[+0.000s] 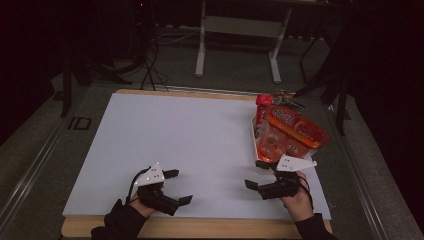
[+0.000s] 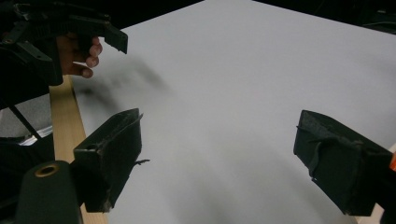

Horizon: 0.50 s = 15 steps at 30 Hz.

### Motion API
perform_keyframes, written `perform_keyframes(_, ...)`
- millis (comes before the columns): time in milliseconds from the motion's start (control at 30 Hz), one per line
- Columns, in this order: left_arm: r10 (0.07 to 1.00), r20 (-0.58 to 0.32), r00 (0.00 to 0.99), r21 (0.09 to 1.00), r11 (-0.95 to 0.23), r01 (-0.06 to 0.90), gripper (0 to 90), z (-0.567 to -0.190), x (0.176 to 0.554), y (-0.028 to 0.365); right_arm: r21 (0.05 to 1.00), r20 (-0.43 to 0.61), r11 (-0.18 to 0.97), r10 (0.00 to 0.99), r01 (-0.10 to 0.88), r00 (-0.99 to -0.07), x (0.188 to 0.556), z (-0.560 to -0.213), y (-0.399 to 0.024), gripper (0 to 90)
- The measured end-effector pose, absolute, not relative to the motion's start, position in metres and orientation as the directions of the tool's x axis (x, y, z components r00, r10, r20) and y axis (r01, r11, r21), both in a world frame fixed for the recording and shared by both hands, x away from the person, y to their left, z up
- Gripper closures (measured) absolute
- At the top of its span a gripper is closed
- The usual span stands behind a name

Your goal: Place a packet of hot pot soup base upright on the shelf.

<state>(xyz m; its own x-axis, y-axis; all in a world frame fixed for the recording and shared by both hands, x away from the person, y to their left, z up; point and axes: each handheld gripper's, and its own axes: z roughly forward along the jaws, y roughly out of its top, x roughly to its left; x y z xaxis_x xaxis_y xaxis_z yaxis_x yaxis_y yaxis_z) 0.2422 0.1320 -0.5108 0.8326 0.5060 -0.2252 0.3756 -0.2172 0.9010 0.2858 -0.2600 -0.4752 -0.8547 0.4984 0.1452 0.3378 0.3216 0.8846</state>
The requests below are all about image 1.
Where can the light wooden table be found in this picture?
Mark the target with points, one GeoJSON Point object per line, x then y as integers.
{"type": "Point", "coordinates": [200, 228]}

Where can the red and black soup packet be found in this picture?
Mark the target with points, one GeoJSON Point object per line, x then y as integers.
{"type": "Point", "coordinates": [265, 100]}

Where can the black tripod stand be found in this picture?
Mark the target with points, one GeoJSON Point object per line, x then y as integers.
{"type": "Point", "coordinates": [340, 113]}

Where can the white metal stand frame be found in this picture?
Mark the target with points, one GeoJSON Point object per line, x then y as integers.
{"type": "Point", "coordinates": [200, 50]}

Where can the orange clear snack packet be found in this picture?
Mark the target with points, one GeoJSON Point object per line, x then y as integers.
{"type": "Point", "coordinates": [290, 133]}

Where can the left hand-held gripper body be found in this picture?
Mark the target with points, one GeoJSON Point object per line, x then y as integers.
{"type": "Point", "coordinates": [155, 196]}

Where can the person's left hand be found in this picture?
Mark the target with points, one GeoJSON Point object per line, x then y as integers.
{"type": "Point", "coordinates": [143, 208]}

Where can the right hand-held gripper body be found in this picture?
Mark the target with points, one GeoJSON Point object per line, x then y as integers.
{"type": "Point", "coordinates": [281, 190]}

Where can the black floor bracket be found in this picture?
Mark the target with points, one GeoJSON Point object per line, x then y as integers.
{"type": "Point", "coordinates": [80, 123]}

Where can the person's right hand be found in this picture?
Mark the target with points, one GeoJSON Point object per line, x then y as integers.
{"type": "Point", "coordinates": [300, 206]}

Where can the white table mat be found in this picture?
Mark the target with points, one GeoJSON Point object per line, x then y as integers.
{"type": "Point", "coordinates": [186, 143]}

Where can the white plastic container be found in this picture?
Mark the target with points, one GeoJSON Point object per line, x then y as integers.
{"type": "Point", "coordinates": [254, 140]}

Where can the aluminium floor rail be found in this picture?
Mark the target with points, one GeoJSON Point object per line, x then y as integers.
{"type": "Point", "coordinates": [30, 173]}
{"type": "Point", "coordinates": [363, 193]}

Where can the black metal stand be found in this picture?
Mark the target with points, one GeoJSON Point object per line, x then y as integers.
{"type": "Point", "coordinates": [66, 86]}

